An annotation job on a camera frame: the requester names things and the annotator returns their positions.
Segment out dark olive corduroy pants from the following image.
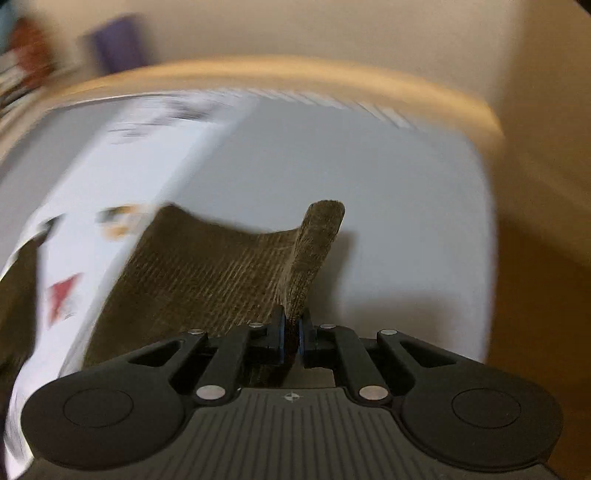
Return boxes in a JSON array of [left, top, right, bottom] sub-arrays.
[[1, 200, 345, 397]]

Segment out grey printed bed sheet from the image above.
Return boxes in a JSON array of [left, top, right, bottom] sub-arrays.
[[1, 90, 496, 479]]

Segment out purple rolled yoga mat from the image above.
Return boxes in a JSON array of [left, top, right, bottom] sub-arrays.
[[85, 14, 153, 75]]

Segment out dark red cushion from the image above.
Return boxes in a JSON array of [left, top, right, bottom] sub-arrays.
[[9, 17, 54, 89]]

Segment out wooden bed frame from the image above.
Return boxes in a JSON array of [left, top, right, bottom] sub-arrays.
[[1, 56, 505, 161]]

